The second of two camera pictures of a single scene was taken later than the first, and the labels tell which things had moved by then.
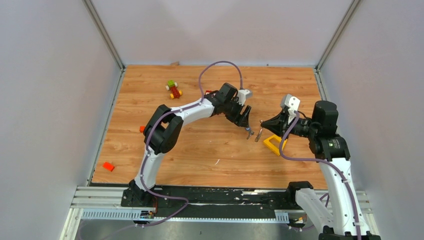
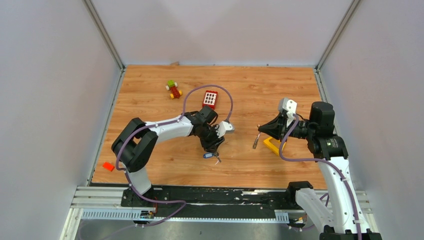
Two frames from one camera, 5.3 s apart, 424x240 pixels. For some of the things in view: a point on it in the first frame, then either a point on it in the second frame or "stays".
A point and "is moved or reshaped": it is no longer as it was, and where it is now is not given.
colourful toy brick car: x=172 y=85 stays
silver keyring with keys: x=257 y=138 is moved or reshaped
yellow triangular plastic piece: x=272 y=146 stays
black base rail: x=217 y=201 stays
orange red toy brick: x=108 y=166 stays
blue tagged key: x=251 y=132 → x=209 y=155
